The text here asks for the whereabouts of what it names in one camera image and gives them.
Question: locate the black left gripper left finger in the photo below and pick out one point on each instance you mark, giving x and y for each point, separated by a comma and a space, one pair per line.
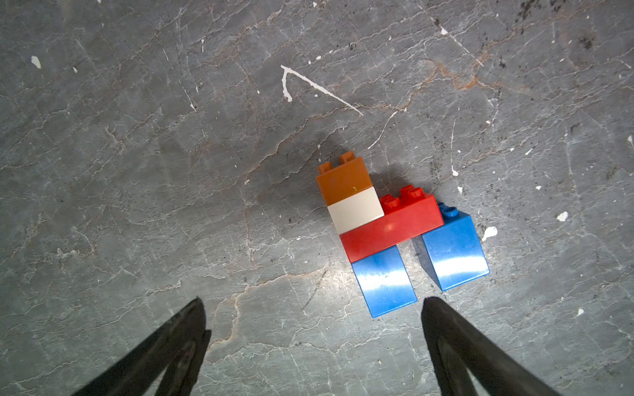
174, 352

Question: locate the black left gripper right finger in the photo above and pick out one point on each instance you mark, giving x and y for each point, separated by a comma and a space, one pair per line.
460, 352

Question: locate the blue lego brick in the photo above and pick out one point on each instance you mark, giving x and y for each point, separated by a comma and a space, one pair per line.
454, 249
384, 282

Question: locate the red long lego brick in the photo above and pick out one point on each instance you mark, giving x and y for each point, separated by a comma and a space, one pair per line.
411, 214

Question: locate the white lego brick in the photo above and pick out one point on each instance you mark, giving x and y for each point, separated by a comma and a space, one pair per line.
356, 210

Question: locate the orange lego brick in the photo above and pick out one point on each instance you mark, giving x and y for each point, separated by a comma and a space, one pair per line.
349, 178

